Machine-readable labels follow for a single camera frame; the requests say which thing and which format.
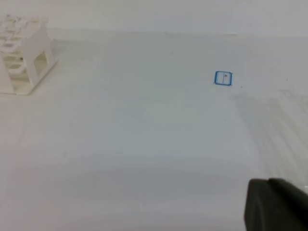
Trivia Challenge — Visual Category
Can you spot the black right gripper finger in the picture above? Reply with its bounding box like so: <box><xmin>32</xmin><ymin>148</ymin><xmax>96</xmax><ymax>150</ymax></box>
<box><xmin>244</xmin><ymin>178</ymin><xmax>308</xmax><ymax>231</ymax></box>

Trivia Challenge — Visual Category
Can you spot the white test tube rack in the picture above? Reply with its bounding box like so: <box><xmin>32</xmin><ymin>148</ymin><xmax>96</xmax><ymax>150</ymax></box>
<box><xmin>0</xmin><ymin>14</ymin><xmax>57</xmax><ymax>95</ymax></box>

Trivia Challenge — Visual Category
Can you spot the blue square tape marker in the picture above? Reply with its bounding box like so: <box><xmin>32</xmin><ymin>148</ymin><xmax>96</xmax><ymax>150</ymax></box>
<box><xmin>214</xmin><ymin>71</ymin><xmax>233</xmax><ymax>86</ymax></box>

